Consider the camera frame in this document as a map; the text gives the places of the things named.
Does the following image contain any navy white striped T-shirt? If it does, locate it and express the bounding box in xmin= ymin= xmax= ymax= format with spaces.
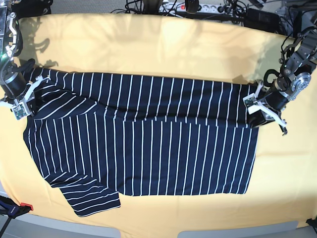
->
xmin=24 ymin=68 xmax=258 ymax=217

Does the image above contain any black power adapter brick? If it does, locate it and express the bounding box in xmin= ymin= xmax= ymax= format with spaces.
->
xmin=244 ymin=8 xmax=279 ymax=31

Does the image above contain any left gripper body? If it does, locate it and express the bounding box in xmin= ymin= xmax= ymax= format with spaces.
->
xmin=259 ymin=84 xmax=289 ymax=117

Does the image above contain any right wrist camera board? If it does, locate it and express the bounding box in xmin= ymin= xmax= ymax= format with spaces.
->
xmin=11 ymin=103 xmax=28 ymax=120

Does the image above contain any yellow table cloth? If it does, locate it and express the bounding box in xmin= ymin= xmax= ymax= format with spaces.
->
xmin=0 ymin=14 xmax=317 ymax=238

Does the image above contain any white power strip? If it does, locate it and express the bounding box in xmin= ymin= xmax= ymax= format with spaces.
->
xmin=159 ymin=2 xmax=231 ymax=14

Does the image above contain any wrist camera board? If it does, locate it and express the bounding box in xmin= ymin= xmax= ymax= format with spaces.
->
xmin=243 ymin=93 xmax=257 ymax=109
xmin=11 ymin=103 xmax=28 ymax=120

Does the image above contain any blue black bar clamp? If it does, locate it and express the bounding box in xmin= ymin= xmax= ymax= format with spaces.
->
xmin=0 ymin=196 xmax=33 ymax=237

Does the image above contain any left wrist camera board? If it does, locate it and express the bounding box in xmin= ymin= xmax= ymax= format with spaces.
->
xmin=243 ymin=93 xmax=257 ymax=109

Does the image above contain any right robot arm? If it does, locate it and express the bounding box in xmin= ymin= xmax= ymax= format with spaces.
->
xmin=0 ymin=0 xmax=45 ymax=120

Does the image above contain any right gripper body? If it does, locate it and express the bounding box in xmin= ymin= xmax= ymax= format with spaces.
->
xmin=1 ymin=72 xmax=36 ymax=104

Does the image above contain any black clamp right corner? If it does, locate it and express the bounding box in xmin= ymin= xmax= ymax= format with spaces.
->
xmin=306 ymin=219 xmax=317 ymax=229

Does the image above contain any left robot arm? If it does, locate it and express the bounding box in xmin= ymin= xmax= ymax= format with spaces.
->
xmin=243 ymin=26 xmax=317 ymax=134

